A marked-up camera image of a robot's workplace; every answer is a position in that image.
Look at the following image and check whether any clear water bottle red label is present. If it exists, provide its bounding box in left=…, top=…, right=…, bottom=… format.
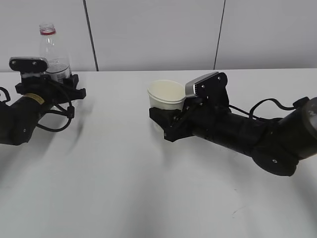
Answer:
left=39, top=23, right=71, bottom=83

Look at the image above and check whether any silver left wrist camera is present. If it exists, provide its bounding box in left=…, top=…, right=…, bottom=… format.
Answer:
left=9, top=57, right=49, bottom=73

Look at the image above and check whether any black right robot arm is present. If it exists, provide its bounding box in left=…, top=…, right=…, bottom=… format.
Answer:
left=149, top=97, right=317, bottom=176

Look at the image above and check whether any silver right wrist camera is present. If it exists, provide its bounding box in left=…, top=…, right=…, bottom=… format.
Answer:
left=185, top=71, right=228, bottom=101

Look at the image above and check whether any white paper cup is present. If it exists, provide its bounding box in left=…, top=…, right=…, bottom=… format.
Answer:
left=147, top=80, right=186, bottom=110

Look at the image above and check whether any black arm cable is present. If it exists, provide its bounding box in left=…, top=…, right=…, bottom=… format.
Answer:
left=227, top=98, right=307, bottom=121
left=0, top=78, right=76, bottom=132

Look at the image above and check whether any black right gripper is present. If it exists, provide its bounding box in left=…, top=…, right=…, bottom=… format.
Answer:
left=149, top=97, right=229, bottom=142

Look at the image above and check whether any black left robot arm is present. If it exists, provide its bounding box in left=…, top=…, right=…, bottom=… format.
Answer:
left=0, top=74, right=86, bottom=146

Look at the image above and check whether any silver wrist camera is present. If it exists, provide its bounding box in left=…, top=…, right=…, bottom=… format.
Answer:
left=9, top=57, right=49, bottom=73
left=185, top=71, right=228, bottom=101

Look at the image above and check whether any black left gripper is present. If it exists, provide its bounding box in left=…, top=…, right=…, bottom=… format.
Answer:
left=15, top=74, right=86, bottom=104

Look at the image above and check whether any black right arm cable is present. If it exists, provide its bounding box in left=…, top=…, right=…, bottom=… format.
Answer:
left=227, top=98, right=307, bottom=121

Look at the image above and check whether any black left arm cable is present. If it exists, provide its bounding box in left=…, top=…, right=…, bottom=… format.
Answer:
left=0, top=78, right=76, bottom=132

